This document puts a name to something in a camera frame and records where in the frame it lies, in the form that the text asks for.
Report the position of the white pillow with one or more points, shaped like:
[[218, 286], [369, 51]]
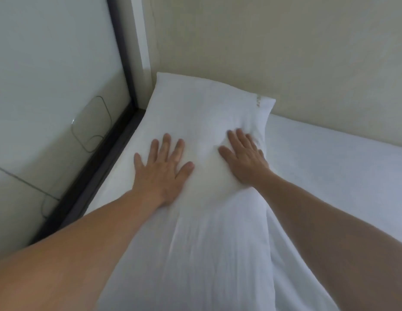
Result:
[[207, 229]]

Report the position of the black partition frame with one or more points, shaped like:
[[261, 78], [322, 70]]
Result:
[[123, 55]]

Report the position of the person's left hand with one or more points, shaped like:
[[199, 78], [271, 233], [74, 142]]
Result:
[[157, 182]]

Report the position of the white bed sheet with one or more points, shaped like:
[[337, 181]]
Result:
[[333, 168]]

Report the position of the person's left middle finger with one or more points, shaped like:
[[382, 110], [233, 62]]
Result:
[[166, 146]]

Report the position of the person's left forearm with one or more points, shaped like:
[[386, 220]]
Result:
[[77, 249]]

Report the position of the person's left thumb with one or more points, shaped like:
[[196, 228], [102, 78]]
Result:
[[185, 170]]

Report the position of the person's left little finger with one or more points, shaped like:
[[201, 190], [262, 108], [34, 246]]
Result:
[[139, 165]]

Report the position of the person's right hand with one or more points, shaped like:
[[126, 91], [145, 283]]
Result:
[[249, 166]]

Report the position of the person's right thumb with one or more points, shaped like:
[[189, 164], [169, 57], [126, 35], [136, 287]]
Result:
[[226, 155]]

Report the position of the person's right middle finger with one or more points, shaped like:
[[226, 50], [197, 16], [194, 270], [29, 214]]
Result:
[[244, 139]]

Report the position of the glass partition panel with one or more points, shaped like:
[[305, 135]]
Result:
[[48, 77]]

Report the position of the person's right forearm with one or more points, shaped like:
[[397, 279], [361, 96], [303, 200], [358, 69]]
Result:
[[333, 242]]

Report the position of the person's right little finger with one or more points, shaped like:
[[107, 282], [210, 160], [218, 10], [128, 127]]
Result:
[[263, 157]]

